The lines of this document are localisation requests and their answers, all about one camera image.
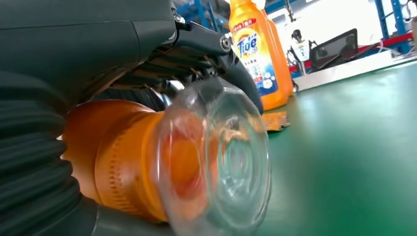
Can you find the white background machine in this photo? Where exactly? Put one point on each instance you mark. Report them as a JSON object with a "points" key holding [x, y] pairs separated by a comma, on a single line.
{"points": [[301, 49]]}

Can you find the blue shelf frame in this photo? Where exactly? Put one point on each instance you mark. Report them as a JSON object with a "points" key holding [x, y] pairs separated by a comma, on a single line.
{"points": [[396, 22], [200, 13]]}

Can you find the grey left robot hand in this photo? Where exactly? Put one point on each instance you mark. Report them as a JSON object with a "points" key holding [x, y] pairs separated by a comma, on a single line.
{"points": [[81, 42]]}

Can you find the black remote controller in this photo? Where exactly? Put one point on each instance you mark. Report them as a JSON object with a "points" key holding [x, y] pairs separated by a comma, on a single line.
{"points": [[335, 49]]}

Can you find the yellow taped plastic sheet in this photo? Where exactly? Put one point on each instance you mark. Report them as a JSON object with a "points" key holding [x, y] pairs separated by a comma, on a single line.
{"points": [[277, 120]]}

